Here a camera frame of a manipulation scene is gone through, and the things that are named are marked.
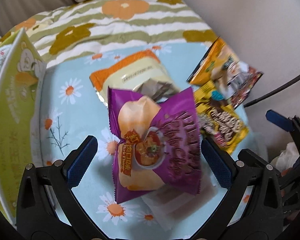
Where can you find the floral striped quilt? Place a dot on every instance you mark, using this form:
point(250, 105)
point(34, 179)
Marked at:
point(96, 27)

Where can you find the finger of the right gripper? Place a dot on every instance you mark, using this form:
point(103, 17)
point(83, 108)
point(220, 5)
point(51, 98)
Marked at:
point(280, 121)

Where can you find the purple potato chip bag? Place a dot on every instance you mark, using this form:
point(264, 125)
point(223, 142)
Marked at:
point(159, 143)

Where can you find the orange cream snack bag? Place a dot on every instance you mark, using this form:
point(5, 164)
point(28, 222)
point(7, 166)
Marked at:
point(141, 72)

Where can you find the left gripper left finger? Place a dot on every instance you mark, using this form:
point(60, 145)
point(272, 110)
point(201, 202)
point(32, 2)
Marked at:
point(36, 218)

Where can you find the yellow chocolate snack bag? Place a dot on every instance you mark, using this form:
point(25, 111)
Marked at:
point(218, 119)

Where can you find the orange red chip bag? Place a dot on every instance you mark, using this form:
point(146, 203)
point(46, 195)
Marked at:
point(231, 76)

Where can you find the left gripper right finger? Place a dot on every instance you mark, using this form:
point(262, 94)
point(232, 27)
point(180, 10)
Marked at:
point(252, 205)

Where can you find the blue daisy tablecloth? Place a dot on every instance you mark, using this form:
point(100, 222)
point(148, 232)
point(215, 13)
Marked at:
point(71, 110)

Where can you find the green cardboard box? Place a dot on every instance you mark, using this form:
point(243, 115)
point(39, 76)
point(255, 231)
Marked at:
point(21, 82)

